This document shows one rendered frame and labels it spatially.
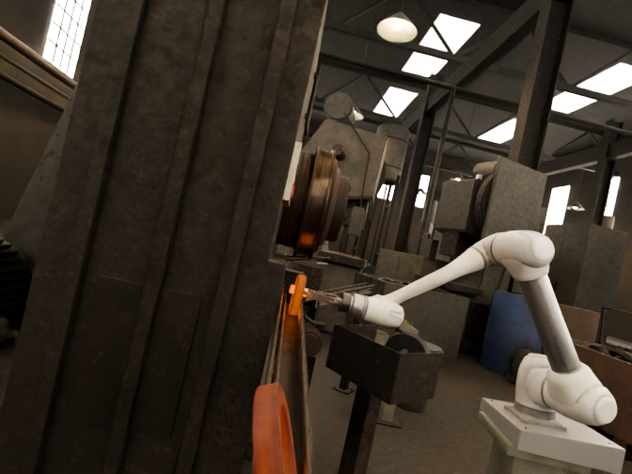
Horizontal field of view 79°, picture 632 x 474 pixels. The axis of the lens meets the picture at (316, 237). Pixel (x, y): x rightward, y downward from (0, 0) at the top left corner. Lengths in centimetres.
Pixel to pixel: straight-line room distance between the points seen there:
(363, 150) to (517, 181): 194
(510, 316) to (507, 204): 132
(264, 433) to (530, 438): 143
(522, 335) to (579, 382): 306
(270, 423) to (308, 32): 108
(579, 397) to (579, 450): 25
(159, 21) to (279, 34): 35
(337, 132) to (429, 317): 223
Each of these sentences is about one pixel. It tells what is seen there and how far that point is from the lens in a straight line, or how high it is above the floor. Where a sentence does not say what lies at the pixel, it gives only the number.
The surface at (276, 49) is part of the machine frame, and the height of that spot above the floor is 148.
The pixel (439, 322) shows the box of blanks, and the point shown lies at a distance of 411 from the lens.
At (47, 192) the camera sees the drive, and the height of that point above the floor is 91.
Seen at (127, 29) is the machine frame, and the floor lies 143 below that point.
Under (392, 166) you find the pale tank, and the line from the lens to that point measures 1052.
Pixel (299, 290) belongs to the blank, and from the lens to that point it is 140.
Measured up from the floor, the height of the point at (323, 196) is 113.
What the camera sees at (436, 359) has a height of 70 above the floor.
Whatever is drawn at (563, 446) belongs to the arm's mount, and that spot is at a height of 41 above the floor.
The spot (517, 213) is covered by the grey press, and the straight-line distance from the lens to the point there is 526.
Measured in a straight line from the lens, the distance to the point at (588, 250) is 624.
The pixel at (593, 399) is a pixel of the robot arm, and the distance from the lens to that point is 176.
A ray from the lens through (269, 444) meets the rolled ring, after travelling 53.
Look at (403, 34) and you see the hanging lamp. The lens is 681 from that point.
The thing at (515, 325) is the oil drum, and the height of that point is 55.
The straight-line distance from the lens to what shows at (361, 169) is 436.
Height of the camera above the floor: 95
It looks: 1 degrees up
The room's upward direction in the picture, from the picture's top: 13 degrees clockwise
